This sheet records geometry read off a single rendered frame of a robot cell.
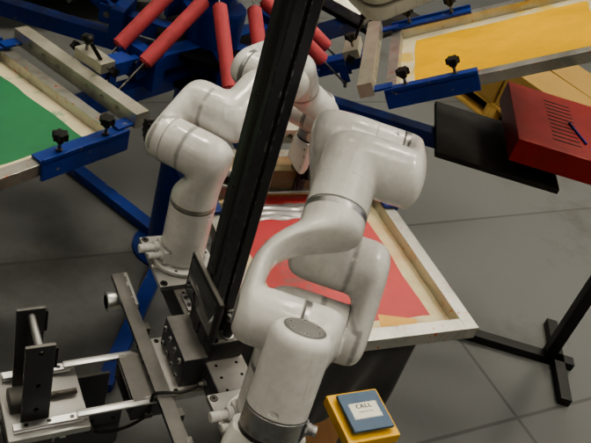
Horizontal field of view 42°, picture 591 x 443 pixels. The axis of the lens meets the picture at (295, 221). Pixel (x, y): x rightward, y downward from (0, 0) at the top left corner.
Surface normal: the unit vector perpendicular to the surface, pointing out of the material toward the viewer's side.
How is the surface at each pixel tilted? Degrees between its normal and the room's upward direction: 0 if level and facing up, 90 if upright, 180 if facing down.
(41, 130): 0
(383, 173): 64
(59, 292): 0
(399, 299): 0
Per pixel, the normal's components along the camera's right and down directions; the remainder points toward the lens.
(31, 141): 0.26, -0.77
